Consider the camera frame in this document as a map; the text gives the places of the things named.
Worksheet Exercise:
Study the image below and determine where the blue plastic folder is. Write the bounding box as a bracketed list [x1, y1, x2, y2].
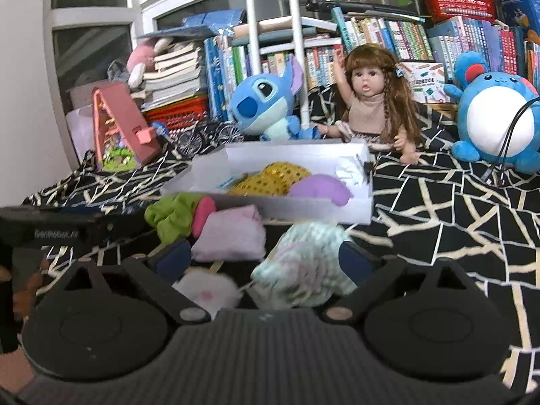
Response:
[137, 8, 247, 43]

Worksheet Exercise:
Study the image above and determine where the round blue mouse plush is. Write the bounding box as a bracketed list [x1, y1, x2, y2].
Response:
[443, 51, 540, 174]

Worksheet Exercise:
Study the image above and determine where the pink triangular dollhouse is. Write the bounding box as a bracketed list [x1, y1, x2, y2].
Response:
[92, 82, 162, 173]

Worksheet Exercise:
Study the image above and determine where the light pink towel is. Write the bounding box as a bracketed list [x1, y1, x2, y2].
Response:
[191, 205, 267, 262]

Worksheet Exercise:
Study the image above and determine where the pink scrunchie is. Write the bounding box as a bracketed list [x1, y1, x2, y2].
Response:
[192, 196, 218, 239]

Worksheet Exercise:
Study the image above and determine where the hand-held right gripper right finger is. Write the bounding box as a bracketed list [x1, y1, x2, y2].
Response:
[320, 240, 484, 325]

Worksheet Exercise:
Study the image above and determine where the red plastic basket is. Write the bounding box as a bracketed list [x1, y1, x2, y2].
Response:
[142, 95, 212, 136]
[422, 0, 496, 24]

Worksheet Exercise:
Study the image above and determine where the black patterned blanket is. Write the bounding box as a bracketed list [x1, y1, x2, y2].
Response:
[21, 84, 540, 393]

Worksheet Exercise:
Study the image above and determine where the stack of lying books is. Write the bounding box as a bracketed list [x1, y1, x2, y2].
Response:
[137, 40, 207, 104]

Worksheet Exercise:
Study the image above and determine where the blue printed carton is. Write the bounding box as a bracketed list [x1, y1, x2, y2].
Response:
[493, 0, 540, 45]

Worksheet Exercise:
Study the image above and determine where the wooden box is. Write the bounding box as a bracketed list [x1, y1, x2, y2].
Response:
[430, 102, 460, 122]

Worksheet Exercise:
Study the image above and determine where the green scrunchie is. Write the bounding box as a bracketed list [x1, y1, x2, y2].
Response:
[144, 193, 207, 245]

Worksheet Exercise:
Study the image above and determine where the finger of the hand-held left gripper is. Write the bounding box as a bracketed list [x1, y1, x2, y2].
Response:
[100, 211, 149, 244]

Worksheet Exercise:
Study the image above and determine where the grey plastic bag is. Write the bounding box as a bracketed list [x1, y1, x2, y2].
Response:
[107, 59, 131, 83]

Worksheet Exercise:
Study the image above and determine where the pastel knitted cloth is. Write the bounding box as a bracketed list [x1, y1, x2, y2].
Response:
[251, 221, 359, 308]

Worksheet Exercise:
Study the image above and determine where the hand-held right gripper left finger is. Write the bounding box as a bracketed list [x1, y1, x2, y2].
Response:
[55, 238, 212, 325]

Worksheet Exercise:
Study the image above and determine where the row of upright books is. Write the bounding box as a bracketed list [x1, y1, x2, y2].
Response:
[202, 15, 540, 123]

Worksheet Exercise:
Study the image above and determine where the white paper bag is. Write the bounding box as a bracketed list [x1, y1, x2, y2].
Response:
[65, 105, 100, 165]

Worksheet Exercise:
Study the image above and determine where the white window frame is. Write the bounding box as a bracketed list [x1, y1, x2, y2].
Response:
[42, 0, 507, 106]

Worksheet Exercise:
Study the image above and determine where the pink bunny plush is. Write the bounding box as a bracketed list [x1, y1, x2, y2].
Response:
[126, 37, 173, 90]

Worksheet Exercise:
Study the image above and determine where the brown-haired baby doll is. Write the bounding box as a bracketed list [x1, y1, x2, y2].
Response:
[323, 44, 423, 165]

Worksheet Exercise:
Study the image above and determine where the colourful printed box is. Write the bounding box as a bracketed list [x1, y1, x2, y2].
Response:
[399, 61, 460, 104]

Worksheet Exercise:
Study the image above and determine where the blue face mask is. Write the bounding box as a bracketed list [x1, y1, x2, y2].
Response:
[217, 173, 249, 190]

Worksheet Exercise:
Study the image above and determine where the black cable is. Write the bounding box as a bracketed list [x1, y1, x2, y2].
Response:
[479, 97, 540, 186]

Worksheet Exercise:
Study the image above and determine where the grey storage box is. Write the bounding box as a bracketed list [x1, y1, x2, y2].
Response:
[67, 82, 106, 112]

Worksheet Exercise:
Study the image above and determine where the white fluffy plush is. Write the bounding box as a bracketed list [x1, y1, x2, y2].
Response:
[172, 268, 242, 319]

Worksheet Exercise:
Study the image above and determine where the blue alien plush toy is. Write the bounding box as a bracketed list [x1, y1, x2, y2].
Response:
[228, 53, 323, 142]

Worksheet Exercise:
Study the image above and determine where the white crumpled tissue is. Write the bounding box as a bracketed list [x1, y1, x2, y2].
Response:
[335, 156, 368, 186]

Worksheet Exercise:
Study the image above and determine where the black folded tripod stick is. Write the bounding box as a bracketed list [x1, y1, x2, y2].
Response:
[304, 0, 427, 22]

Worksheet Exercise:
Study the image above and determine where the white metal rack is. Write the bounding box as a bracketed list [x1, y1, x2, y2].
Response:
[244, 0, 338, 129]

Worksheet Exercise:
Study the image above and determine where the miniature bicycle model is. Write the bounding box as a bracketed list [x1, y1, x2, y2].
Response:
[162, 119, 245, 157]

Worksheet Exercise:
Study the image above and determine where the white cardboard box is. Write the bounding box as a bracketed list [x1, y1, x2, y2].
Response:
[159, 140, 375, 225]

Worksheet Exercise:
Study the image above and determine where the gold sequin pillow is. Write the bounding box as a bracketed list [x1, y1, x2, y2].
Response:
[228, 161, 313, 197]

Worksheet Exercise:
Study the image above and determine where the purple plush pillow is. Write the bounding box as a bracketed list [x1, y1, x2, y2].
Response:
[288, 174, 354, 207]

